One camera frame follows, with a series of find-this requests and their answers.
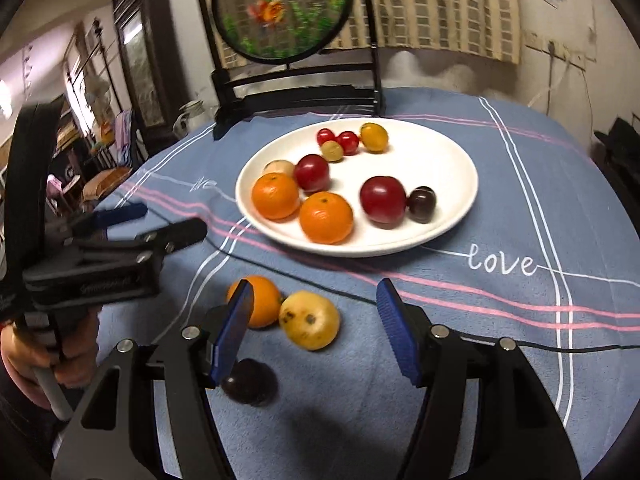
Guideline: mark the small green plum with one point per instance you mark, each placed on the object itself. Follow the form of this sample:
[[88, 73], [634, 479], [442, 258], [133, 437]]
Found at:
[[332, 151]]

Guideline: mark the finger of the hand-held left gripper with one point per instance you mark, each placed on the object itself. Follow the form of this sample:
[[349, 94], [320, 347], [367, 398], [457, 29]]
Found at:
[[117, 215], [175, 237]]

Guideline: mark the white round plate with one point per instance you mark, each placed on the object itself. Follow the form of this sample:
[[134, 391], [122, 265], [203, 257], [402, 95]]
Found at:
[[430, 160]]

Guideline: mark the round goldfish screen black frame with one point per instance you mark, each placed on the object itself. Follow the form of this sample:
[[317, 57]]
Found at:
[[300, 10]]

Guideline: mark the large orange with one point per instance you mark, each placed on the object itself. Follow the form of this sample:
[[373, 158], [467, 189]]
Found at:
[[326, 218]]

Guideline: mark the dark purple plum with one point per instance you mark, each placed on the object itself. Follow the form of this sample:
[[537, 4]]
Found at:
[[255, 385], [421, 204]]

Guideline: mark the beige checked curtain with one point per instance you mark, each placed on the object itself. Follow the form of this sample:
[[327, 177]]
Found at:
[[440, 5]]

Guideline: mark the person's left hand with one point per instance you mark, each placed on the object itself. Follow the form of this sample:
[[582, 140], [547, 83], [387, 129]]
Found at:
[[77, 352]]

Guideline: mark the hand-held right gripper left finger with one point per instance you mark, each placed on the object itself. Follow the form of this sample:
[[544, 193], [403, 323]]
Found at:
[[235, 335]]

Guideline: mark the small yellowish orange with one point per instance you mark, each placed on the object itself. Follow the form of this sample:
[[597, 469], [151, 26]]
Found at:
[[374, 138]]

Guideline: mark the dark wooden cabinet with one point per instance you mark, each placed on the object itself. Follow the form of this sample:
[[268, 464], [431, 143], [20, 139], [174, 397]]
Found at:
[[145, 60]]

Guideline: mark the large red plum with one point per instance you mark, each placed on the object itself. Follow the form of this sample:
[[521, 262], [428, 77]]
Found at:
[[382, 200], [311, 173]]

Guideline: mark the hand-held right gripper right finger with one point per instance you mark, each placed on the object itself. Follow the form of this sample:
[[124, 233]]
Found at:
[[400, 335]]

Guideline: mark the yellow spotted pear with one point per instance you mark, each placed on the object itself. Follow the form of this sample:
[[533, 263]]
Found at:
[[309, 321]]

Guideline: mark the white kettle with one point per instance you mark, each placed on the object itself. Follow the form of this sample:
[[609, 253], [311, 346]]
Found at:
[[189, 116]]

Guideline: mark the pale pomegranate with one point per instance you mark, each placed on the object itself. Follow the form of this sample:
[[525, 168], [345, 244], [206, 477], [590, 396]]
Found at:
[[279, 167]]

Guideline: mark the woven basket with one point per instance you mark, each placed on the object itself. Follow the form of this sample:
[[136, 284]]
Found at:
[[102, 182]]

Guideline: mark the blue striped tablecloth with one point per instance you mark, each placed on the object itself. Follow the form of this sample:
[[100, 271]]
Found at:
[[500, 220]]

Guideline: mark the red cherry tomato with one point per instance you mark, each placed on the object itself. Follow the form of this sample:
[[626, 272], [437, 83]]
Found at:
[[325, 136], [348, 142]]

